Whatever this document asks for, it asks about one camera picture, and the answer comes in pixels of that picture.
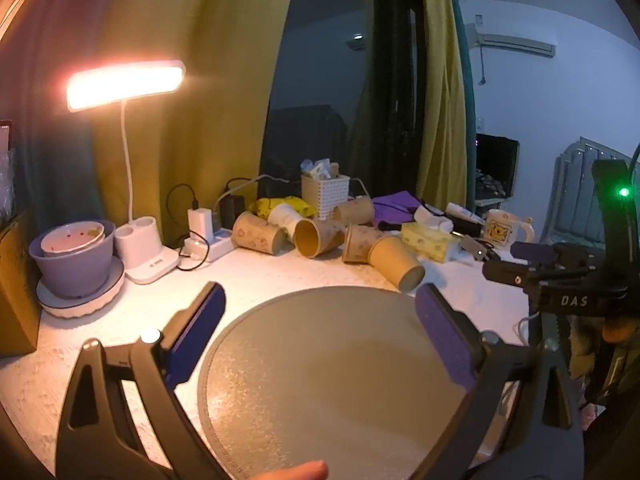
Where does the white inner bowl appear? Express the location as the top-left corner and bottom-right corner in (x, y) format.
(40, 221), (106, 258)

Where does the yellow bag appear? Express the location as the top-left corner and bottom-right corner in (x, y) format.
(250, 195), (317, 221)

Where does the cardboard box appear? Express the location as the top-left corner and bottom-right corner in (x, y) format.
(0, 210), (41, 358)

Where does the white paper cup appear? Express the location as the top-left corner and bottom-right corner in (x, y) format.
(268, 203), (306, 241)

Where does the black charger cable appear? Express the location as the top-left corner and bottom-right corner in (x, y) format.
(166, 183), (203, 272)

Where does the black power adapter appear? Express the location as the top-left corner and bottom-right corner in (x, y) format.
(215, 194), (247, 231)

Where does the yellow tissue pack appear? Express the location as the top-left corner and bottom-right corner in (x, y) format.
(401, 221), (461, 264)

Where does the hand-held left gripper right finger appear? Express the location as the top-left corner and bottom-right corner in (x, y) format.
(414, 284), (586, 480)

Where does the person's right hand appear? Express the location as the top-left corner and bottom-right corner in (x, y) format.
(602, 316), (637, 342)

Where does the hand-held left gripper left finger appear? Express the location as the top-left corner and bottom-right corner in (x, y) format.
(54, 281), (228, 480)

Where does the round grey mat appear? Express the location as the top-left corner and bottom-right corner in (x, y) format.
(197, 286), (506, 480)

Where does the white power strip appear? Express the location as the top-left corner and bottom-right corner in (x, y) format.
(179, 227), (236, 263)

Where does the white packet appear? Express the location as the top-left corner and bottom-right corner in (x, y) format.
(300, 158), (346, 181)

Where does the white charger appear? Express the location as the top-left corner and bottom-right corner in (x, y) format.
(187, 207), (216, 241)

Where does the plain brown paper cup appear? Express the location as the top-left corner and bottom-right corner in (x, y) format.
(367, 236), (426, 293)
(292, 218), (348, 260)

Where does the white desk lamp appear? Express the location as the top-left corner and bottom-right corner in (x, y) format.
(65, 59), (187, 286)

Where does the thin white cable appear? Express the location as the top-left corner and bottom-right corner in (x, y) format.
(515, 312), (540, 347)

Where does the teal curtain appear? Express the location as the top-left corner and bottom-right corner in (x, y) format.
(0, 0), (131, 233)

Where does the white air conditioner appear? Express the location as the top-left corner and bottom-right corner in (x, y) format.
(465, 22), (557, 59)

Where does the patterned paper cup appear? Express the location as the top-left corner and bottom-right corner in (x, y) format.
(231, 211), (288, 257)
(341, 224), (396, 265)
(332, 196), (376, 227)

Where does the black monitor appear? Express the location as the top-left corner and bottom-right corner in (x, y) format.
(474, 133), (521, 201)

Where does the yellow curtain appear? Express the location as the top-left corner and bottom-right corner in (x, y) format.
(415, 0), (476, 206)
(90, 0), (301, 241)

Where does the purple bowl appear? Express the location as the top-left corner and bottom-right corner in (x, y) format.
(28, 219), (118, 298)

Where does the white tube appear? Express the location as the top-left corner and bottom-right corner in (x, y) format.
(445, 202), (486, 226)

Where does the white mug with yellow bear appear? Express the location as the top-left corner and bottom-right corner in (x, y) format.
(481, 208), (536, 250)

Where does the purple cloth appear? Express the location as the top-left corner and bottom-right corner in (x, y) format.
(372, 191), (426, 231)

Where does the white plate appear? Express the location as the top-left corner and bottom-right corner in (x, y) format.
(36, 256), (126, 320)

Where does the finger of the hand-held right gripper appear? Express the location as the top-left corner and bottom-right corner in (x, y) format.
(509, 241), (593, 268)
(481, 259), (596, 292)

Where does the person's left hand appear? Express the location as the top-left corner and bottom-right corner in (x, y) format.
(247, 460), (329, 480)

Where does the white charger cable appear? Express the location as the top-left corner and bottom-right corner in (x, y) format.
(220, 174), (301, 202)

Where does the grey chair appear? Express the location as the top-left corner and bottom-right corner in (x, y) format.
(547, 136), (640, 251)

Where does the white woven basket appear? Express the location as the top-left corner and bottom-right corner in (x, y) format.
(301, 172), (351, 222)

